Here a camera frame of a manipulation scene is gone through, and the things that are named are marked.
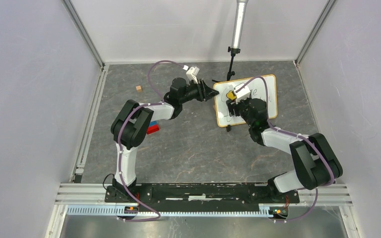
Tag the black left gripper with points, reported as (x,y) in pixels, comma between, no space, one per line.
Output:
(204,90)

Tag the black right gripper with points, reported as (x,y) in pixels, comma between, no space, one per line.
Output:
(232,104)

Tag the yellow whiteboard eraser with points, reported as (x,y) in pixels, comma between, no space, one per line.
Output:
(231,95)

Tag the yellow framed whiteboard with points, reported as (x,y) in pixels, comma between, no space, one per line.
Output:
(266,92)

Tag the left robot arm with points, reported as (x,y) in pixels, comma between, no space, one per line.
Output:
(130,127)

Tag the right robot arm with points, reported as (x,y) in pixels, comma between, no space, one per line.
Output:
(315,163)

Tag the red and blue block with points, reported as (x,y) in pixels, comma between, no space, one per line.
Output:
(153,127)

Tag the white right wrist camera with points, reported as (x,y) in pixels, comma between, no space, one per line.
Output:
(241,92)

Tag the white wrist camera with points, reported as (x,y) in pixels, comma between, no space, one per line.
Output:
(241,92)
(191,73)

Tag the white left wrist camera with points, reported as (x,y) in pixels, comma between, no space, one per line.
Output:
(191,73)

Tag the silver camera pole stand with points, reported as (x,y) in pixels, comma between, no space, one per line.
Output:
(234,48)

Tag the slotted cable duct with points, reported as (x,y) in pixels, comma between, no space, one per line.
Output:
(132,211)

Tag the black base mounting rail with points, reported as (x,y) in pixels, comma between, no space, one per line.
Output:
(222,196)

